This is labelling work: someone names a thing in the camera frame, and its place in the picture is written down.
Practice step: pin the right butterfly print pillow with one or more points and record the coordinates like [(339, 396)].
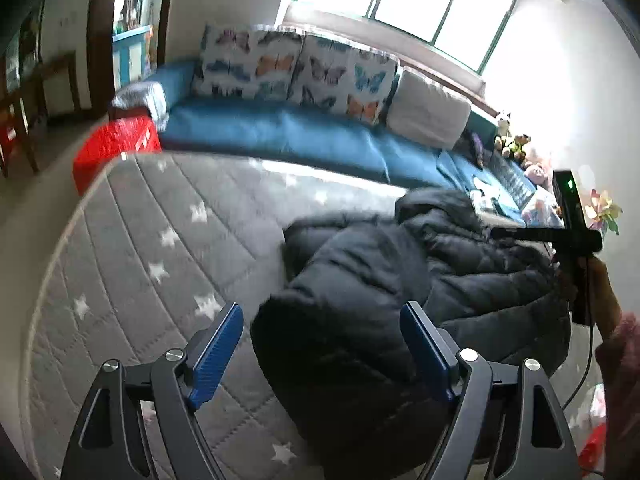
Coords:
[(343, 78)]

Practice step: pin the colourful paper pinwheel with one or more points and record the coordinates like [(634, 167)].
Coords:
[(603, 213)]

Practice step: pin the person right hand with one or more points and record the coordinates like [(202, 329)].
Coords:
[(603, 304)]

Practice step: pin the wooden side table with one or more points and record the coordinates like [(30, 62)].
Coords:
[(12, 102)]

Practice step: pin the grey star quilted mattress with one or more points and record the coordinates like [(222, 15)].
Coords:
[(152, 253)]

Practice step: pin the red plastic stool by bed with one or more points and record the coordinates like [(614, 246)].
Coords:
[(592, 451)]

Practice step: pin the black puffer down jacket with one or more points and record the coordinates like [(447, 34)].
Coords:
[(330, 344)]

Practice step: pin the grey folded cloth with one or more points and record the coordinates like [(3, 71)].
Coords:
[(141, 98)]

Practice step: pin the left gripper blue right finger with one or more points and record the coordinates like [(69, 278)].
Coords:
[(511, 408)]

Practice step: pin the white plain pillow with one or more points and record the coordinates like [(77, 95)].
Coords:
[(426, 112)]

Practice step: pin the plush toys group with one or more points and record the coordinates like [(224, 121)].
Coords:
[(519, 147)]

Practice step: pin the butterfly print pillow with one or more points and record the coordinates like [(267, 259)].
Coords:
[(343, 78), (247, 62)]

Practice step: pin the blue sofa bench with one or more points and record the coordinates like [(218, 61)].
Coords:
[(291, 133)]

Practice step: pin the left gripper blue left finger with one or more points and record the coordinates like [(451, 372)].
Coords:
[(109, 440)]

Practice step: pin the left butterfly print pillow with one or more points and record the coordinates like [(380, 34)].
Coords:
[(247, 62)]

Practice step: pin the pink sleeved right forearm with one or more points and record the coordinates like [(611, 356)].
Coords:
[(618, 359)]

